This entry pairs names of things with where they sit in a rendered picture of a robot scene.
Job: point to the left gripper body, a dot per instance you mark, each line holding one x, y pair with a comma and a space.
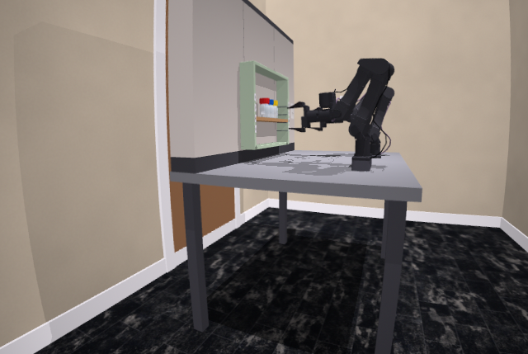
309, 117

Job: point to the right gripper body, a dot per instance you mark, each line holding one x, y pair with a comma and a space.
323, 125

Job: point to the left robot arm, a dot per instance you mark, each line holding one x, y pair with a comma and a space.
358, 128

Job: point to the white bottle with blue cap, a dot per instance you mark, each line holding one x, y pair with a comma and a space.
271, 108

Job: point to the wooden shelf board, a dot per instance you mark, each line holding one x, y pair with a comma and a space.
265, 118

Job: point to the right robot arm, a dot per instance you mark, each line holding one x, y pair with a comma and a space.
374, 130

